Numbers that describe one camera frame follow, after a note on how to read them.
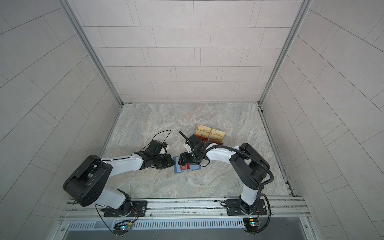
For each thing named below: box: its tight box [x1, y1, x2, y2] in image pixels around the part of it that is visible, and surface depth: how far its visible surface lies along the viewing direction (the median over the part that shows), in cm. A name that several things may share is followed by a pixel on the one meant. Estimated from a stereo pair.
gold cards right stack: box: [209, 128, 226, 143], surface depth 91 cm
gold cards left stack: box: [195, 124, 211, 138], surface depth 93 cm
